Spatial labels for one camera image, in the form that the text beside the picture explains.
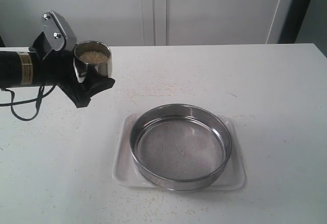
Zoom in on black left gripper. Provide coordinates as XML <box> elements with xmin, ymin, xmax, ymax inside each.
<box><xmin>28</xmin><ymin>32</ymin><xmax>115</xmax><ymax>108</ymax></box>

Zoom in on stainless steel cup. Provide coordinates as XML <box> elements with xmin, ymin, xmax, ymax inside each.
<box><xmin>74</xmin><ymin>41</ymin><xmax>112</xmax><ymax>83</ymax></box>

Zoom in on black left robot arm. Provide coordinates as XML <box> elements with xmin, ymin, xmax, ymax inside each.
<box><xmin>1</xmin><ymin>33</ymin><xmax>115</xmax><ymax>108</ymax></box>

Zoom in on yellow and white grain mixture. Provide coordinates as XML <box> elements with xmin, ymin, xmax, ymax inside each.
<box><xmin>79</xmin><ymin>51</ymin><xmax>108</xmax><ymax>64</ymax></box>

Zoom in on round steel mesh sieve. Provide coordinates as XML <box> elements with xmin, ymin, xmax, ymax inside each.
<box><xmin>129</xmin><ymin>104</ymin><xmax>233</xmax><ymax>191</ymax></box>

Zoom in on white cabinet doors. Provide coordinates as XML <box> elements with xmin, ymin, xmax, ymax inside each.
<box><xmin>1</xmin><ymin>0</ymin><xmax>291</xmax><ymax>46</ymax></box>

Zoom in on clear plastic tray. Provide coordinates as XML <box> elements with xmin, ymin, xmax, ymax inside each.
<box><xmin>112</xmin><ymin>113</ymin><xmax>247</xmax><ymax>191</ymax></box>

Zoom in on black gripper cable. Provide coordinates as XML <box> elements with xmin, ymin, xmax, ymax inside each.
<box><xmin>0</xmin><ymin>85</ymin><xmax>56</xmax><ymax>121</ymax></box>

